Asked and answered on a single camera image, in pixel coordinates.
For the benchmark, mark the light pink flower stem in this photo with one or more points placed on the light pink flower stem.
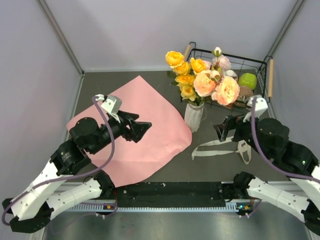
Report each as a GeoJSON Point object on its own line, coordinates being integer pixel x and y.
{"type": "Point", "coordinates": [220, 61]}

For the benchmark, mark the pink wrapping paper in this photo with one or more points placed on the pink wrapping paper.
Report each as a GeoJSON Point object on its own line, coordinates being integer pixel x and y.
{"type": "Point", "coordinates": [168, 136]}

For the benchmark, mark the brown ceramic bowl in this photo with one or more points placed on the brown ceramic bowl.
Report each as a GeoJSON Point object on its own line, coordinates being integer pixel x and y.
{"type": "Point", "coordinates": [244, 93]}

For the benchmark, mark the black wire basket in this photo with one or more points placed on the black wire basket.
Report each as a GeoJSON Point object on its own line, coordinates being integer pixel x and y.
{"type": "Point", "coordinates": [239, 65]}

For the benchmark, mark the green plastic bowl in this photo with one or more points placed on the green plastic bowl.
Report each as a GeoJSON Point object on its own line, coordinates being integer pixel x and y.
{"type": "Point", "coordinates": [249, 80]}

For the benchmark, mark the white red patterned bowl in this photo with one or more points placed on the white red patterned bowl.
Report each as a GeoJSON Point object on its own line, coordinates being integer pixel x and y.
{"type": "Point", "coordinates": [230, 73]}

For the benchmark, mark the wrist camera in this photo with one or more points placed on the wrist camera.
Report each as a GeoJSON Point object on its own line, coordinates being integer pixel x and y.
{"type": "Point", "coordinates": [258, 105]}
{"type": "Point", "coordinates": [109, 103]}

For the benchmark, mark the yellow flower stem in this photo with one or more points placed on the yellow flower stem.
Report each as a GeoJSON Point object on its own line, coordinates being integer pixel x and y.
{"type": "Point", "coordinates": [184, 73]}

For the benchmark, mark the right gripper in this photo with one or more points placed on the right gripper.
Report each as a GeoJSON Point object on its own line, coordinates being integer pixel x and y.
{"type": "Point", "coordinates": [222, 129]}

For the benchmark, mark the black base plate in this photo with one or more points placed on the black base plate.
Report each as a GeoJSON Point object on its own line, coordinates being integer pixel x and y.
{"type": "Point", "coordinates": [173, 194]}

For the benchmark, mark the white cable duct rail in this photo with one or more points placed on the white cable duct rail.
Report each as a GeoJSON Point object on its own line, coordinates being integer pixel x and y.
{"type": "Point", "coordinates": [232, 207]}

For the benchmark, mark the cream ribbon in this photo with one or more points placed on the cream ribbon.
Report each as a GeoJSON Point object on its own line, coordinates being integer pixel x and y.
{"type": "Point", "coordinates": [220, 148]}

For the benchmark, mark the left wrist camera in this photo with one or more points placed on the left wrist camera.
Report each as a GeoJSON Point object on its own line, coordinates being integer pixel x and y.
{"type": "Point", "coordinates": [109, 103]}

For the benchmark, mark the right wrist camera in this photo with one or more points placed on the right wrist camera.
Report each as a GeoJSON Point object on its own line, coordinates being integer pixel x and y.
{"type": "Point", "coordinates": [258, 105]}

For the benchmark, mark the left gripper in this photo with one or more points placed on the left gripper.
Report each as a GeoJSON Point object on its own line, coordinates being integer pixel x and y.
{"type": "Point", "coordinates": [137, 130]}

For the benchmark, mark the white ribbed vase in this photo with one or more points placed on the white ribbed vase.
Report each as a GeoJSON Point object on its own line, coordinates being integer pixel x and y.
{"type": "Point", "coordinates": [194, 115]}

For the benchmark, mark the peach pink flower stem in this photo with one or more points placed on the peach pink flower stem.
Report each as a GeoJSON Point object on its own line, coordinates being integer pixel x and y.
{"type": "Point", "coordinates": [222, 89]}

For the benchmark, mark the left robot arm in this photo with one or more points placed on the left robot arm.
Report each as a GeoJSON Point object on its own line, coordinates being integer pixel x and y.
{"type": "Point", "coordinates": [39, 204]}

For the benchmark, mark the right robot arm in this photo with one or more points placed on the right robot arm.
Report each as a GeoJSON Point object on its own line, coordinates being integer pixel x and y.
{"type": "Point", "coordinates": [297, 162]}

